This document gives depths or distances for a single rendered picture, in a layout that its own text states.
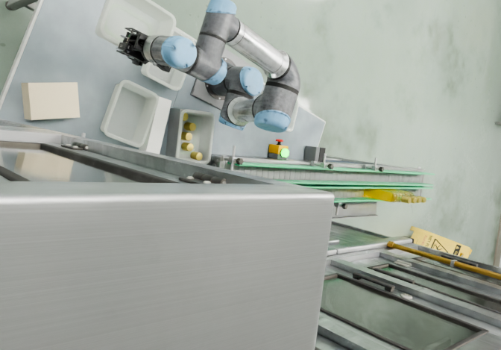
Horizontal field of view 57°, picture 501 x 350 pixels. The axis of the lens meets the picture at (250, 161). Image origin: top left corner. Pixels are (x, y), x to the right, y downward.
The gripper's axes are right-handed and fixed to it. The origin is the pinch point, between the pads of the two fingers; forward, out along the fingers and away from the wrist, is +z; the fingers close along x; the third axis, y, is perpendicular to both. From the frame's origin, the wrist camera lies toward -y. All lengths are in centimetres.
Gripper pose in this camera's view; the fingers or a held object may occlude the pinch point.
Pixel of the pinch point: (129, 48)
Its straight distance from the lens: 147.8
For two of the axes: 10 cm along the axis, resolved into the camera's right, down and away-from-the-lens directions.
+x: -3.6, 9.3, 0.0
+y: -6.9, -2.7, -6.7
